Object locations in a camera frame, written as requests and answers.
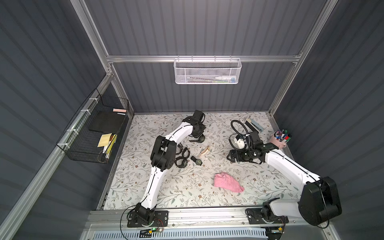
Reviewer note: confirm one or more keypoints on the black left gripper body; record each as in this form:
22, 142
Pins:
197, 137

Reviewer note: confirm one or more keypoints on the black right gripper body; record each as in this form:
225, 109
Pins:
237, 155

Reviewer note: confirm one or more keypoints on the pink cloth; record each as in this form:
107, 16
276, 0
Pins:
227, 182

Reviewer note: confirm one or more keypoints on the black strap wristwatch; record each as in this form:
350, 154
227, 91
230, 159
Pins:
200, 139

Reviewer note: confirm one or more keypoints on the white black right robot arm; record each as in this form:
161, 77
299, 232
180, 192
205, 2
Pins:
319, 200

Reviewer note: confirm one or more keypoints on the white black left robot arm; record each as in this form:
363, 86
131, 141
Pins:
163, 157

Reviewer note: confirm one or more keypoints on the green dial watch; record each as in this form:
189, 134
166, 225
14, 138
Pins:
197, 161

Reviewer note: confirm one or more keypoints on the black watch lower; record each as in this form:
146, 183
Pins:
182, 158

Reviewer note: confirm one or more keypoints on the pink pen cup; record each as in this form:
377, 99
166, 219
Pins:
277, 143

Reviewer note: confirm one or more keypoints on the coloured markers bunch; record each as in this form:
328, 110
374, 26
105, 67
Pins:
282, 136

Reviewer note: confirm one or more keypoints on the black notebook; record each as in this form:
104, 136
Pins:
107, 122

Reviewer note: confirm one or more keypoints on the yellow sticky note pad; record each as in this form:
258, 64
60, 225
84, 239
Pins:
105, 140

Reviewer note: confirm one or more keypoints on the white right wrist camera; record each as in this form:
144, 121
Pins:
241, 143

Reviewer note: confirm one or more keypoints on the beige strap watch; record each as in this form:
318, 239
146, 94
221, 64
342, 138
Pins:
204, 151

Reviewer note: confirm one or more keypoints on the white wire basket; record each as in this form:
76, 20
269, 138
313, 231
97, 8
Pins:
207, 71

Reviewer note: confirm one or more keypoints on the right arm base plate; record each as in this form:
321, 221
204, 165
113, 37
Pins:
264, 216

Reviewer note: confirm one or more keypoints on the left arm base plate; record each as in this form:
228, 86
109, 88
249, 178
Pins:
153, 219

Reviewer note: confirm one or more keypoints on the black wire basket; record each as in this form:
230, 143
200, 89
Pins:
92, 135

